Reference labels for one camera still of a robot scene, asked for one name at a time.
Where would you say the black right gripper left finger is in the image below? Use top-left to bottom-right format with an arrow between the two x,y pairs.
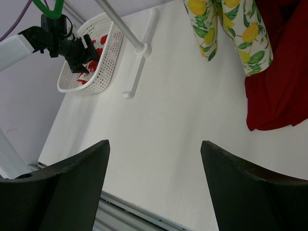
0,140 -> 110,231

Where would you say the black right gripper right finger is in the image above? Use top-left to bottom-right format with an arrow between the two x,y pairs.
201,141 -> 308,231

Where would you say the lemon print skirt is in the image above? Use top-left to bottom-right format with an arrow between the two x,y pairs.
183,0 -> 273,76

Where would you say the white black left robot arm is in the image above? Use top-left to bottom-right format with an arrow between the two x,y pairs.
0,14 -> 100,180

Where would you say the green hanger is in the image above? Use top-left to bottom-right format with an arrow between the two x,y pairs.
32,0 -> 65,19

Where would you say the red garment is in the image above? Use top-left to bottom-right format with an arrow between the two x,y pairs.
245,0 -> 308,131

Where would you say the red flower print cloth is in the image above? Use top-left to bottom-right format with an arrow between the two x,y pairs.
77,34 -> 109,85

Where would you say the white plastic basket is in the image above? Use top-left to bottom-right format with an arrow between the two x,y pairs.
57,12 -> 125,94

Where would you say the white metal clothes rack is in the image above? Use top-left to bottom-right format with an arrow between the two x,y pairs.
97,0 -> 159,99

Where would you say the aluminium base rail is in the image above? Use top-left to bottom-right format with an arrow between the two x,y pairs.
85,191 -> 191,231

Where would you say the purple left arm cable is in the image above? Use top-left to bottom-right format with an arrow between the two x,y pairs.
0,0 -> 33,41

